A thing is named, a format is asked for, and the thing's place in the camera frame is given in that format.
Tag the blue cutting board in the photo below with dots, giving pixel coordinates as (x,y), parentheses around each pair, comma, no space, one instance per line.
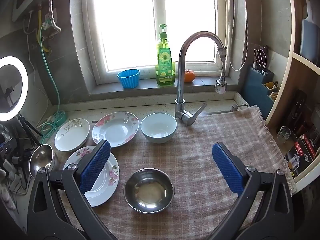
(310,37)

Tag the wooden shelf cabinet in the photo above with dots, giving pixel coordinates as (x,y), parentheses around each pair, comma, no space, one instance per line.
(282,97)

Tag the metal sink fitting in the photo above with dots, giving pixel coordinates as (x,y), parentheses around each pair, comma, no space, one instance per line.
(234,107)

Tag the deep plate with pink roses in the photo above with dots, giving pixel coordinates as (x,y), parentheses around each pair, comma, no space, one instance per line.
(115,132)

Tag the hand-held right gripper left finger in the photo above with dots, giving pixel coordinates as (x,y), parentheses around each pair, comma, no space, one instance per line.
(96,167)

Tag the green dish soap bottle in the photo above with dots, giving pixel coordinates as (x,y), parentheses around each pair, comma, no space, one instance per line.
(165,62)

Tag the white wall socket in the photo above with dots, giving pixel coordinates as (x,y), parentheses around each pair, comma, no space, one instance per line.
(48,21)

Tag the plate with pink flowers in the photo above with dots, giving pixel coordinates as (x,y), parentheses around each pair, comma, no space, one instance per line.
(107,180)

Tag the white plate with leaf print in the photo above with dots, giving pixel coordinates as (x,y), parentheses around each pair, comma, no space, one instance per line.
(71,137)

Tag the orange fruit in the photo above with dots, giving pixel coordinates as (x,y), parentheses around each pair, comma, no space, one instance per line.
(189,76)

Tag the green power strip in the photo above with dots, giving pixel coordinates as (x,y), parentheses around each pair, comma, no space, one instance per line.
(60,120)

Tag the person's left hand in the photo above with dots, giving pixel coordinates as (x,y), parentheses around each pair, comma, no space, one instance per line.
(6,195)

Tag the small stainless steel bowl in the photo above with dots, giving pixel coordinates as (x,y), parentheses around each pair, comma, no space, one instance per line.
(148,192)

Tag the blue knife block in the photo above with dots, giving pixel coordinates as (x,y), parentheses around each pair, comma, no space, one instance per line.
(252,90)

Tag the black tripod leg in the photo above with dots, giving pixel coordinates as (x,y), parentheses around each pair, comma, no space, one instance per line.
(25,125)

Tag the white ceramic bowl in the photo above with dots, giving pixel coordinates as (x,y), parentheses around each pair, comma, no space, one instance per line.
(158,130)

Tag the chrome kitchen faucet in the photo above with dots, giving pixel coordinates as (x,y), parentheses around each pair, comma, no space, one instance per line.
(180,80)

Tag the large stainless steel bowl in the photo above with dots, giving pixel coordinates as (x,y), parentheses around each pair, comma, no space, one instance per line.
(41,158)

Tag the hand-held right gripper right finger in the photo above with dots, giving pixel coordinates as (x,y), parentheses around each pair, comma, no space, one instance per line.
(227,170)

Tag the clear glass cup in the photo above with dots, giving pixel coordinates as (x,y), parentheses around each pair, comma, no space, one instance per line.
(283,135)

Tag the spare grey gripper device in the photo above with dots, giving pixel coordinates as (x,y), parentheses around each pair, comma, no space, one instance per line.
(8,145)

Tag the red and black box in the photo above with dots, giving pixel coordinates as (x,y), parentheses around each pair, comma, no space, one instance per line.
(300,155)

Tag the wall water heater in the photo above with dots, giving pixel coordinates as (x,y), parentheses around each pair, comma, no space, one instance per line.
(27,2)

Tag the blue fluted silicone cup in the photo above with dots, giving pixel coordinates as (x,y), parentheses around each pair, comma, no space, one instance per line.
(128,78)

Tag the white framed window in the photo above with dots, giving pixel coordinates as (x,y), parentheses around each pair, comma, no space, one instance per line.
(130,30)

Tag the plaid fringed cloth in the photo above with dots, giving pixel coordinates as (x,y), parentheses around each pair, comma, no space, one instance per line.
(195,150)

